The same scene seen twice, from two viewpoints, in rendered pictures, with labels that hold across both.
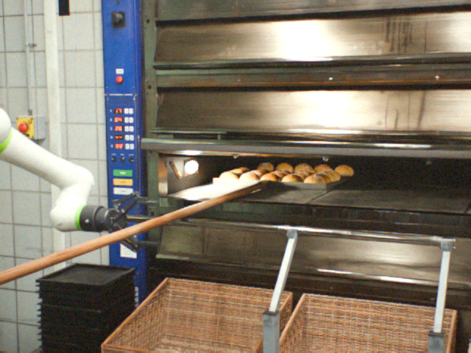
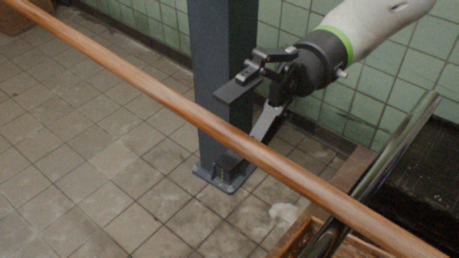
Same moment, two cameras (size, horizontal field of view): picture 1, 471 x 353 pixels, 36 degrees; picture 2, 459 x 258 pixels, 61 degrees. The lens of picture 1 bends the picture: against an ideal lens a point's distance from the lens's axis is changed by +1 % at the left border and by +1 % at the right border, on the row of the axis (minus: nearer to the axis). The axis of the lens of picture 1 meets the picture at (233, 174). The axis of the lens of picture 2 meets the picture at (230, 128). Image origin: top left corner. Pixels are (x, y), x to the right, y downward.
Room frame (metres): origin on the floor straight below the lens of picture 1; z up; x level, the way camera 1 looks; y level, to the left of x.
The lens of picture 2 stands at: (2.40, -0.11, 1.58)
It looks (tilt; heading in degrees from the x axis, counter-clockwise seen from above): 45 degrees down; 107
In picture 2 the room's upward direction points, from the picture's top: straight up
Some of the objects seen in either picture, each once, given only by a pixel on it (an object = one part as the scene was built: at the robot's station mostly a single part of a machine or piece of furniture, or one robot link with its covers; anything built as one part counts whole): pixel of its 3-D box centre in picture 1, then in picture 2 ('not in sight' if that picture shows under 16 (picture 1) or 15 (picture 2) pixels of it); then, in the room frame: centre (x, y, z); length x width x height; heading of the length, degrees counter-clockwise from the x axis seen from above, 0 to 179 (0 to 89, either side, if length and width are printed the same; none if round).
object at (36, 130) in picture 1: (30, 127); not in sight; (3.10, 0.87, 1.46); 0.10 x 0.07 x 0.10; 67
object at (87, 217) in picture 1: (95, 218); (317, 61); (2.38, 0.47, 1.19); 0.12 x 0.06 x 0.09; 156
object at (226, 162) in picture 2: (148, 243); (237, 155); (2.29, 0.28, 1.12); 0.07 x 0.03 x 0.01; 66
